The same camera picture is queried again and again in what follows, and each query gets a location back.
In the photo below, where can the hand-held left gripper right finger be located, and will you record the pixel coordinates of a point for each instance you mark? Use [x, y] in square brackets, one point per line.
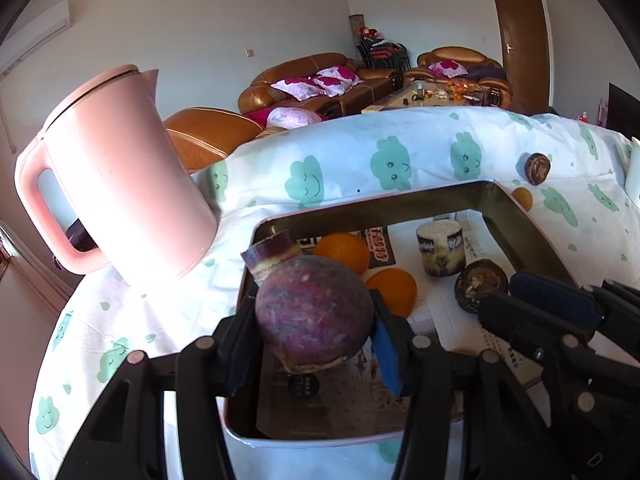
[387, 355]

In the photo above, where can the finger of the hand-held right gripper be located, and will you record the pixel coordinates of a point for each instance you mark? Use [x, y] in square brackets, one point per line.
[550, 297]
[510, 315]

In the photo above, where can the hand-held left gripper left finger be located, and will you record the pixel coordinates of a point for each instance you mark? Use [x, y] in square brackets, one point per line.
[239, 355]

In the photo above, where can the dark brown round fruit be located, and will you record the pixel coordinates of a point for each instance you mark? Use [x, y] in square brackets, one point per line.
[477, 282]
[537, 169]

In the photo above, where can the metal tin box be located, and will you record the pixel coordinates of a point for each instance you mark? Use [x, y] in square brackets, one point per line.
[515, 230]

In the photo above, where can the purple passion fruit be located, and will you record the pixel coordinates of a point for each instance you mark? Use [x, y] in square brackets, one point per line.
[315, 310]

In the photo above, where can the small orange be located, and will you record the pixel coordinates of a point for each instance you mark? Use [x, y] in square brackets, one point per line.
[523, 199]

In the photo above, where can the pink upright object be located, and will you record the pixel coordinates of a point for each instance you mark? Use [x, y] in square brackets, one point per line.
[603, 112]

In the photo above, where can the white cloth with green clouds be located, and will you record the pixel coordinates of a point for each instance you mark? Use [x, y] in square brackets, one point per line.
[350, 160]

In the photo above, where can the black television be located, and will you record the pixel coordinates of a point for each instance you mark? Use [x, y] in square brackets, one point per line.
[625, 110]

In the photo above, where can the pink kettle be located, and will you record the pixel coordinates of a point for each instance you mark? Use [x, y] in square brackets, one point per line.
[125, 170]

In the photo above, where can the brown leather sofa armrest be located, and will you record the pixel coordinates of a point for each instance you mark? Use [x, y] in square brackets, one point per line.
[205, 135]

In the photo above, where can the pile of small snacks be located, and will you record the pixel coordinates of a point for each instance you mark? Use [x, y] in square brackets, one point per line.
[455, 92]

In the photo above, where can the purple blanket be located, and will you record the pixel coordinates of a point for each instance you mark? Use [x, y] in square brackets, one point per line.
[482, 71]

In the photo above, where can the magenta cloth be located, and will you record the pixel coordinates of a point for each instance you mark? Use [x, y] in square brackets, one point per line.
[257, 117]

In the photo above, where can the wooden coffee table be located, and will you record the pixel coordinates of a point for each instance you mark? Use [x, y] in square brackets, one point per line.
[395, 102]

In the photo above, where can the pale pink pillow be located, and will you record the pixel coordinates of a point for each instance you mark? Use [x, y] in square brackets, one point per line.
[292, 117]

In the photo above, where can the white pillow with magenta flowers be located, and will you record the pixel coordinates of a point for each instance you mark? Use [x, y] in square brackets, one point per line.
[447, 67]
[337, 78]
[300, 88]

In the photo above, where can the brown wooden door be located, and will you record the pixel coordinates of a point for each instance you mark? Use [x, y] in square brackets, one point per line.
[522, 45]

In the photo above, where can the long brown leather sofa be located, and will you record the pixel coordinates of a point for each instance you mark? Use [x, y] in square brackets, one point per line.
[260, 95]

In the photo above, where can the brown leather armchair sofa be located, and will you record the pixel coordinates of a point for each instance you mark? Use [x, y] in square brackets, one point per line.
[450, 52]

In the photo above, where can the stacked black chairs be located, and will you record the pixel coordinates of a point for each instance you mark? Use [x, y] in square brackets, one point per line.
[382, 52]

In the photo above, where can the tall patterned vase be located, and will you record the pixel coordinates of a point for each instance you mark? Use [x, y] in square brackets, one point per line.
[356, 35]

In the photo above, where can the white air conditioner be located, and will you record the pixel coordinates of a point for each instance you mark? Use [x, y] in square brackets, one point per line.
[35, 35]

